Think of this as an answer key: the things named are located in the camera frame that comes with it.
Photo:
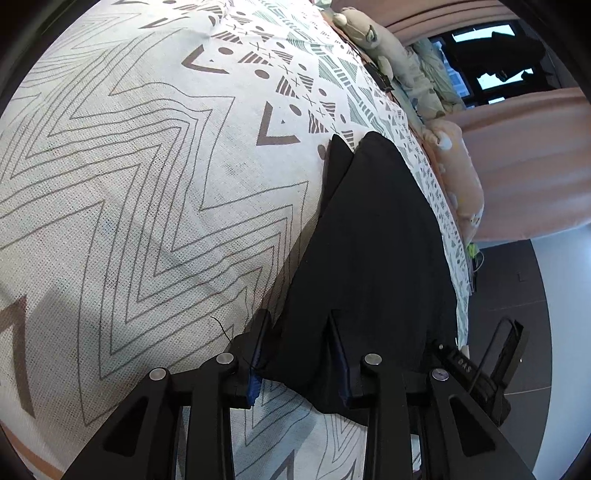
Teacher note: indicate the dark hanging clothes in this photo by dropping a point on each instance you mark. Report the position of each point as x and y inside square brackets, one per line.
[503, 53]

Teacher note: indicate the pink plush toy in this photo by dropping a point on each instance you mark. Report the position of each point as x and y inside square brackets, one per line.
[459, 180]

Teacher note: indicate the black long-sleeve shirt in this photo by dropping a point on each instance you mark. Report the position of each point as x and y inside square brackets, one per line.
[378, 258]

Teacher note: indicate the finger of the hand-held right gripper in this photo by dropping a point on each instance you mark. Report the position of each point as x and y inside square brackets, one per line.
[510, 350]

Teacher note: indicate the white seal plush toy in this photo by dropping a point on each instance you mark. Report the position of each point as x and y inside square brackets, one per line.
[374, 41]

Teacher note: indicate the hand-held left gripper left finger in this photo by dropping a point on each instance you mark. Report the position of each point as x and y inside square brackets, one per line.
[253, 378]

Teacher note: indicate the green item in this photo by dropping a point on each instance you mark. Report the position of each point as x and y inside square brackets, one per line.
[472, 251]

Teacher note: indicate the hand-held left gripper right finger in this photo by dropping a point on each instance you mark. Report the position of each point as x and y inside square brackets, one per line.
[344, 374]

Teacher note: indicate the pink curtain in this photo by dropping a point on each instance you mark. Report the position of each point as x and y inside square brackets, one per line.
[443, 16]
[531, 166]

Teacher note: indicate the white zigzag patterned blanket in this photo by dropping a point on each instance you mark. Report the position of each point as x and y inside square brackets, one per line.
[138, 184]

